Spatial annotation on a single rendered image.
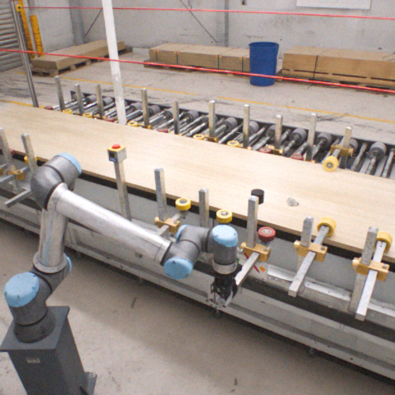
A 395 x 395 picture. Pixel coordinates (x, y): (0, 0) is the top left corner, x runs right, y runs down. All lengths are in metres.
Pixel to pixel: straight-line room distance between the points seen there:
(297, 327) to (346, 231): 0.74
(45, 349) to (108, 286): 1.17
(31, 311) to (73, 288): 1.23
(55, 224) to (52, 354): 0.62
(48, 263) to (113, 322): 1.00
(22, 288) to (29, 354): 0.34
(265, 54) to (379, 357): 5.79
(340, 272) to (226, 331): 0.92
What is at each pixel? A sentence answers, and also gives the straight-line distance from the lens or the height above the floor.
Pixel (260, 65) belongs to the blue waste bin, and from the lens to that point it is 7.39.
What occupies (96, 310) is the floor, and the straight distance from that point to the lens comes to 2.87.
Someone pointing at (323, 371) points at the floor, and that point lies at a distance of 2.55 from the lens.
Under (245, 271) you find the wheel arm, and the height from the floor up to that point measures 0.86.
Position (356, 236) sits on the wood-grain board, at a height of 0.90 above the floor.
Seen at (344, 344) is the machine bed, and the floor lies 0.20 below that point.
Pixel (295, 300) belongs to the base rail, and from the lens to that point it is 1.93.
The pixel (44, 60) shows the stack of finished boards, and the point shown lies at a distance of 9.39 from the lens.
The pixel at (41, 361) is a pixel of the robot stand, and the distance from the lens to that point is 2.05.
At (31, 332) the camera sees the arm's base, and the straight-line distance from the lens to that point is 1.96.
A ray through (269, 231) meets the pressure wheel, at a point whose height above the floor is 0.90.
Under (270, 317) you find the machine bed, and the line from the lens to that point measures 2.50.
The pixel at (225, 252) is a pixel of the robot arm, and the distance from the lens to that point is 1.42.
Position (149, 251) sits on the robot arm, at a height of 1.20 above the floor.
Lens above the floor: 2.04
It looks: 31 degrees down
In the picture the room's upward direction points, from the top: 2 degrees counter-clockwise
